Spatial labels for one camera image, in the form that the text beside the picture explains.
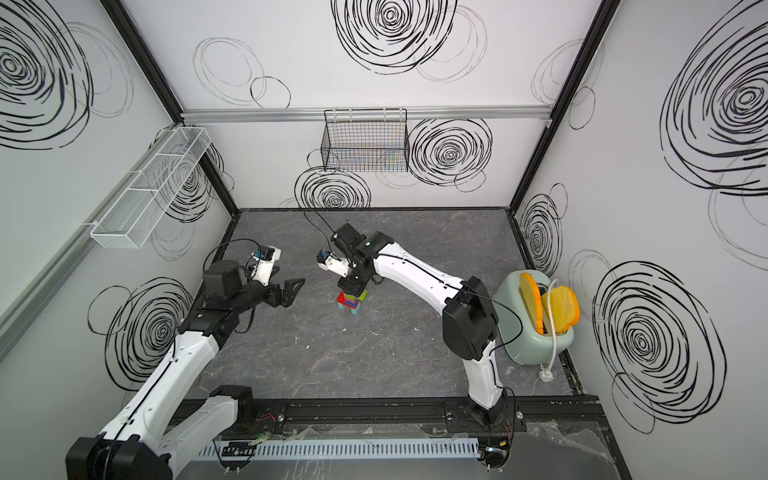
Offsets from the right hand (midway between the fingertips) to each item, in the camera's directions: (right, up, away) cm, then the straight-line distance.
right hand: (352, 284), depth 84 cm
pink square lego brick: (-1, -5, +2) cm, 6 cm away
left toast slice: (+45, -2, -13) cm, 47 cm away
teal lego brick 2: (0, -10, +8) cm, 12 cm away
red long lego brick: (-2, -7, +7) cm, 10 cm away
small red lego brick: (-4, -5, +5) cm, 8 cm away
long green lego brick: (+4, -1, -10) cm, 11 cm away
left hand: (-17, +4, -4) cm, 18 cm away
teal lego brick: (-4, -8, +8) cm, 12 cm away
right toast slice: (+53, -4, -13) cm, 55 cm away
